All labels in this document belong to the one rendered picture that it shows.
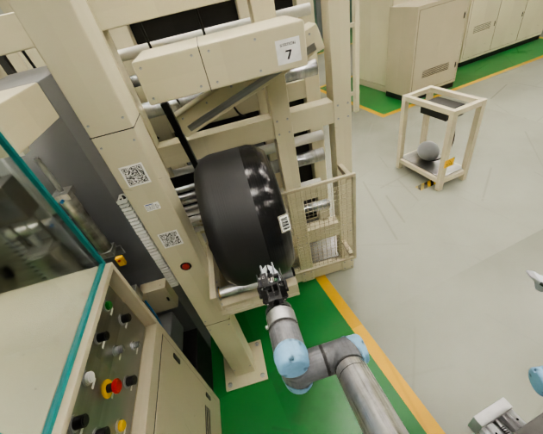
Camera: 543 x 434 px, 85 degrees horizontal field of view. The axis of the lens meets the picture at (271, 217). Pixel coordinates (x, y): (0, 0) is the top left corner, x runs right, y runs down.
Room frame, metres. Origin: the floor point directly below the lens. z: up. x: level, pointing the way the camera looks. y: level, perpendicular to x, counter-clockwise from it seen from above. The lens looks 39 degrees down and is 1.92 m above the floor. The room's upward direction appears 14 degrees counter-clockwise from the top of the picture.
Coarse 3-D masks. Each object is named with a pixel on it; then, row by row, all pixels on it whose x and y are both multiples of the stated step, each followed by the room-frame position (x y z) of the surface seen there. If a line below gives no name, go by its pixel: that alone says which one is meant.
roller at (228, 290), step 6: (294, 270) 0.86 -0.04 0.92; (288, 276) 0.84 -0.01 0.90; (222, 288) 0.85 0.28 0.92; (228, 288) 0.84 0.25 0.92; (234, 288) 0.84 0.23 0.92; (240, 288) 0.83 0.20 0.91; (246, 288) 0.83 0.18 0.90; (252, 288) 0.83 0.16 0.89; (222, 294) 0.83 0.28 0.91; (228, 294) 0.83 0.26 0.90
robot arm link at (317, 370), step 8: (312, 352) 0.35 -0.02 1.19; (320, 352) 0.35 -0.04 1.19; (312, 360) 0.34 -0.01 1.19; (320, 360) 0.33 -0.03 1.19; (312, 368) 0.32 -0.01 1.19; (320, 368) 0.32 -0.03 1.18; (304, 376) 0.31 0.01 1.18; (312, 376) 0.31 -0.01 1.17; (320, 376) 0.31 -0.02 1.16; (288, 384) 0.31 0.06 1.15; (296, 384) 0.30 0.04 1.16; (304, 384) 0.30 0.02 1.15; (312, 384) 0.32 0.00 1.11; (296, 392) 0.30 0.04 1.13; (304, 392) 0.30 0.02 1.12
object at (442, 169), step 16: (416, 96) 2.74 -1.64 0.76; (432, 96) 2.79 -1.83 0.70; (448, 96) 2.58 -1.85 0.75; (464, 96) 2.43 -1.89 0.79; (432, 112) 2.47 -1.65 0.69; (448, 112) 2.23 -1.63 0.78; (464, 112) 2.20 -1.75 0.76; (480, 112) 2.25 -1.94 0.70; (400, 128) 2.74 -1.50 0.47; (448, 128) 2.20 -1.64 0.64; (400, 144) 2.72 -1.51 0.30; (432, 144) 2.52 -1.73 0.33; (448, 144) 2.18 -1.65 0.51; (400, 160) 2.70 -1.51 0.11; (416, 160) 2.59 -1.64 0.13; (432, 160) 2.48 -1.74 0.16; (448, 160) 2.19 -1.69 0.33; (464, 160) 2.28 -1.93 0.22; (432, 176) 2.29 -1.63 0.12; (448, 176) 2.23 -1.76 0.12; (464, 176) 2.25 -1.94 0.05
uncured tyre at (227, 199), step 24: (216, 168) 0.94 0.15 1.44; (240, 168) 0.91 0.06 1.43; (264, 168) 0.91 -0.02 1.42; (216, 192) 0.85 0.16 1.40; (240, 192) 0.83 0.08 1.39; (264, 192) 0.82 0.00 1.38; (216, 216) 0.79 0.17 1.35; (240, 216) 0.78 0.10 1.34; (264, 216) 0.77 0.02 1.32; (216, 240) 0.75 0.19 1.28; (240, 240) 0.74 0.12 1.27; (264, 240) 0.73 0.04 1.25; (288, 240) 0.75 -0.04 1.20; (240, 264) 0.72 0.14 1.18; (264, 264) 0.72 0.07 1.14; (288, 264) 0.75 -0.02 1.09
